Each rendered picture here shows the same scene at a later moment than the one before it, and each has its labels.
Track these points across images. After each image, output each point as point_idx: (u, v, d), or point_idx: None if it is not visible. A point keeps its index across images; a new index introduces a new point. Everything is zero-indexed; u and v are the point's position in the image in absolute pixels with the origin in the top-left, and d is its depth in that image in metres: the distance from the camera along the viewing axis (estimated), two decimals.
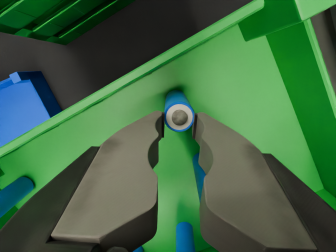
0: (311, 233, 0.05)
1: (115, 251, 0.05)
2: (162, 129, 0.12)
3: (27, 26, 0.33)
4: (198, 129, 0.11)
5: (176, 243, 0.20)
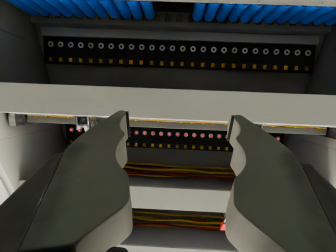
0: None
1: (115, 251, 0.05)
2: (127, 129, 0.12)
3: None
4: (234, 132, 0.11)
5: None
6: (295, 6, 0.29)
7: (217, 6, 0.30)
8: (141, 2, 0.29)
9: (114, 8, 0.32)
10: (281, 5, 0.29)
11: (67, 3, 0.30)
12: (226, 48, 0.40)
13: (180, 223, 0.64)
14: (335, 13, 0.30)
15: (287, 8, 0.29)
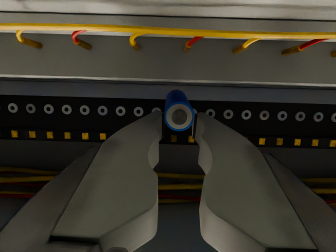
0: (311, 233, 0.05)
1: (115, 251, 0.05)
2: (162, 129, 0.12)
3: None
4: (198, 129, 0.11)
5: None
6: None
7: None
8: None
9: None
10: None
11: None
12: (268, 112, 0.23)
13: None
14: None
15: None
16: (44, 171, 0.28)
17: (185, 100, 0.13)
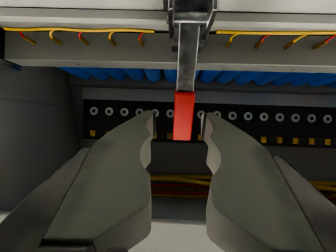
0: (320, 237, 0.05)
1: (115, 251, 0.05)
2: (153, 129, 0.12)
3: None
4: (207, 129, 0.11)
5: (319, 82, 0.22)
6: None
7: None
8: None
9: (219, 73, 0.21)
10: None
11: (153, 69, 0.19)
12: None
13: None
14: None
15: None
16: None
17: None
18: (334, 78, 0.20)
